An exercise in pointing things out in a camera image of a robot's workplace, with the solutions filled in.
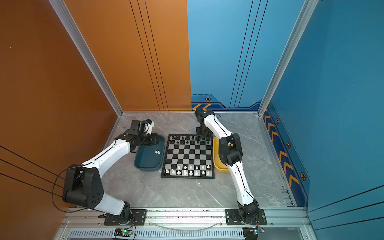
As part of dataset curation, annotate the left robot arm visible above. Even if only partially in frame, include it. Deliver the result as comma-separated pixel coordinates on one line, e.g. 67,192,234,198
62,119,161,222

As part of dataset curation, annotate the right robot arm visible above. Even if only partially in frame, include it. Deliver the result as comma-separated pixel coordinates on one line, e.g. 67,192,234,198
195,108,260,225

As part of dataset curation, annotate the left green circuit board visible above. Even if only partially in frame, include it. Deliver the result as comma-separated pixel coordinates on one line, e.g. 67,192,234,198
113,228,135,240

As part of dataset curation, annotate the green circuit board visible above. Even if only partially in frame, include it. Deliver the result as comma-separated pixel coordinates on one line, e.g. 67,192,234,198
113,228,135,240
242,228,265,240

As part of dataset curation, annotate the right green circuit board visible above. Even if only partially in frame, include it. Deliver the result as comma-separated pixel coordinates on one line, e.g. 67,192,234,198
242,228,265,240

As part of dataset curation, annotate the teal plastic tray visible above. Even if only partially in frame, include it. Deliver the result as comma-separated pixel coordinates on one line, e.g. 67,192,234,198
134,136,166,172

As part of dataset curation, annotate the black white chessboard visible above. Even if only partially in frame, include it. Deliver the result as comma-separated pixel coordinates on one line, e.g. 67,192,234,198
161,134,215,180

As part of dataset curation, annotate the yellow plastic tray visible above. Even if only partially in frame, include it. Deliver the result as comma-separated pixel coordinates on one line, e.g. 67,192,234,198
213,138,230,173

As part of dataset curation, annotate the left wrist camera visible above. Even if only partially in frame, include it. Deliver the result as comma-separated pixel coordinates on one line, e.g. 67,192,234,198
144,119,155,135

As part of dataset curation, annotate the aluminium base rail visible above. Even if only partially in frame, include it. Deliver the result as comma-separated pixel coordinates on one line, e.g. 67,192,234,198
55,207,317,240

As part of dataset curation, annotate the aluminium corner post left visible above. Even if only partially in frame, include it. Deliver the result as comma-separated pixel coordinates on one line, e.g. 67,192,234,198
49,0,123,117

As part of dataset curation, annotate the aluminium corner post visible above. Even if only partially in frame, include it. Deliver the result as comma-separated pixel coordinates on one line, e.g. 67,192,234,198
49,0,123,117
258,0,319,117

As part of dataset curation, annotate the aluminium corner post right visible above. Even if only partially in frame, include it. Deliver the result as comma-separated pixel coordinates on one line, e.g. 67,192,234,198
258,0,319,117

